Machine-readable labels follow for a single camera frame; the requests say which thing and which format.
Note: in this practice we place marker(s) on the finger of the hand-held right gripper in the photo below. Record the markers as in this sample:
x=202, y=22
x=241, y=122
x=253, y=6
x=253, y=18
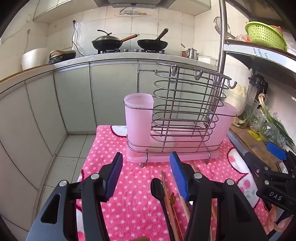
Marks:
x=256, y=163
x=276, y=150

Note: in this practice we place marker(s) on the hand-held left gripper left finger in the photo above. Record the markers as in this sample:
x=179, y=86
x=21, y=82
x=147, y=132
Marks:
x=114, y=176

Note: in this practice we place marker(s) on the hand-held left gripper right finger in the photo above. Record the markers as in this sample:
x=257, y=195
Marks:
x=179, y=178

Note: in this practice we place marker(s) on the black spoon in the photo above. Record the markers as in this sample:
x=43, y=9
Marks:
x=158, y=188

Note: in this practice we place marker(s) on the person's right hand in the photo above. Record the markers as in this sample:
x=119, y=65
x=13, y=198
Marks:
x=274, y=220

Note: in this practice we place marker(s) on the pink plastic drip tray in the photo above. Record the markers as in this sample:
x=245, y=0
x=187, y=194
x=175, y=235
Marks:
x=175, y=156

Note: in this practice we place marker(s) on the cardboard box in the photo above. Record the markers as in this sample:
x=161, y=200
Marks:
x=247, y=141

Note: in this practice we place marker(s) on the pink polka dot cloth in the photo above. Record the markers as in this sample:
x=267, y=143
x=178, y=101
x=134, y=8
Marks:
x=136, y=199

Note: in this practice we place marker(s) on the green onions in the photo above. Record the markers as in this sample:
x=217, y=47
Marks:
x=271, y=118

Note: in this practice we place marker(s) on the clear bag of vegetables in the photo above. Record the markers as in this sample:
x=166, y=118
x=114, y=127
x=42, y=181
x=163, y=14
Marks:
x=239, y=99

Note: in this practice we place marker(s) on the black blender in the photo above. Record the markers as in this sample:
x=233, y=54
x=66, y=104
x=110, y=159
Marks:
x=256, y=88

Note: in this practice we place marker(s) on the grey kitchen counter cabinets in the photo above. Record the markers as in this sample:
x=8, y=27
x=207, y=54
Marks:
x=74, y=97

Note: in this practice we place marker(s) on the metal shelf rack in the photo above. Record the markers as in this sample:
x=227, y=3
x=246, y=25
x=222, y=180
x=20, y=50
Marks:
x=259, y=52

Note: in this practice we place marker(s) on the white plastic tub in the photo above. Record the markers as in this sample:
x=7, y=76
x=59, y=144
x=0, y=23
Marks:
x=290, y=49

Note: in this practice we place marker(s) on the white rectangular container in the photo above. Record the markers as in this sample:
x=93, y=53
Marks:
x=208, y=59

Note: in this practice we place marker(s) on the green plastic basket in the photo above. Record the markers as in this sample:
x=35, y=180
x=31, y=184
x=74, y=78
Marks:
x=266, y=34

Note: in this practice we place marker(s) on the orange plastic bag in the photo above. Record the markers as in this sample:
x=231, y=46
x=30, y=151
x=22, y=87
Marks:
x=241, y=37

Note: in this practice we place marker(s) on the brown cup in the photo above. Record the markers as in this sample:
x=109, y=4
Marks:
x=183, y=53

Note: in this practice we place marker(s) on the steel kettle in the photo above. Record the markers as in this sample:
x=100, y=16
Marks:
x=191, y=53

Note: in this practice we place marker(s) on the gas stove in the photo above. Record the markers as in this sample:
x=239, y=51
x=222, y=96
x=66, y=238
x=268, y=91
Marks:
x=129, y=51

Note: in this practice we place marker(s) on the black induction cooker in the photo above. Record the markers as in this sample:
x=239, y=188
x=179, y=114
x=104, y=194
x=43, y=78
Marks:
x=62, y=56

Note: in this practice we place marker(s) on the black wok with lid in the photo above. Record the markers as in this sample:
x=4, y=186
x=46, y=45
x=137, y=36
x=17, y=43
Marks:
x=106, y=42

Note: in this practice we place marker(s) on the black open wok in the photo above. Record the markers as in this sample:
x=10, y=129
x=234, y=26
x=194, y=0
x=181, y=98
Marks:
x=151, y=43

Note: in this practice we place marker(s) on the white rice cooker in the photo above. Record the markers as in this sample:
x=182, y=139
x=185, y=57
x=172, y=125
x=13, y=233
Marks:
x=34, y=59

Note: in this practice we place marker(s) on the range hood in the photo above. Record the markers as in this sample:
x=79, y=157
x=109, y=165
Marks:
x=131, y=1

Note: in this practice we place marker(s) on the glass wall shelf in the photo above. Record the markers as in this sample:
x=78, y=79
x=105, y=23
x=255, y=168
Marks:
x=131, y=14

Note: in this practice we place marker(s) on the grey upper wall cabinet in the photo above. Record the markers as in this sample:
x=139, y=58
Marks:
x=60, y=9

